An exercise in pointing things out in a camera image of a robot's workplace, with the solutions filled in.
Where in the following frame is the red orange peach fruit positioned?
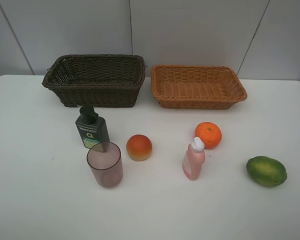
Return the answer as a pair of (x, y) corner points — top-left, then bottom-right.
(126, 134), (153, 162)

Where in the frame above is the pink lotion bottle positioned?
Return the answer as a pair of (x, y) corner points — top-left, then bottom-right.
(182, 137), (206, 181)

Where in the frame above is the orange mandarin fruit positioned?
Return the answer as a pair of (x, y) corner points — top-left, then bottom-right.
(194, 122), (222, 149)

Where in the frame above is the green papaya fruit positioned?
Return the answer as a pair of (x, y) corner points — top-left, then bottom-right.
(245, 156), (288, 188)

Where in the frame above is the light orange wicker basket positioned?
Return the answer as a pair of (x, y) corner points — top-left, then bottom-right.
(151, 64), (248, 110)

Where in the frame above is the dark green pump bottle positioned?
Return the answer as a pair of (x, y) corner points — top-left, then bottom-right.
(75, 105), (110, 153)

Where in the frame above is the dark brown wicker basket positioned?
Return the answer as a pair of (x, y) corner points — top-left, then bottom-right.
(42, 54), (146, 108)

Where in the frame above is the translucent purple plastic cup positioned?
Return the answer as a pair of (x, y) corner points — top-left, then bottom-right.
(86, 142), (124, 188)

